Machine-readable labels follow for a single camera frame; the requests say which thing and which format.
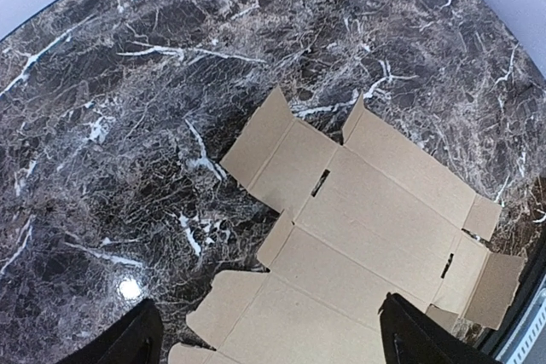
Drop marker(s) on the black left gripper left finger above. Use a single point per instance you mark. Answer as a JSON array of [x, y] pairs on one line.
[[135, 338]]

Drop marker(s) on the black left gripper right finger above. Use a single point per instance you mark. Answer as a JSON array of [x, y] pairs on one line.
[[409, 336]]

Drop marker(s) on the brown cardboard box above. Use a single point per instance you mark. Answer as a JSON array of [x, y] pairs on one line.
[[357, 220]]

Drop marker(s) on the white slotted cable duct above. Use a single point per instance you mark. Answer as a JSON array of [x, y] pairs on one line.
[[526, 343]]

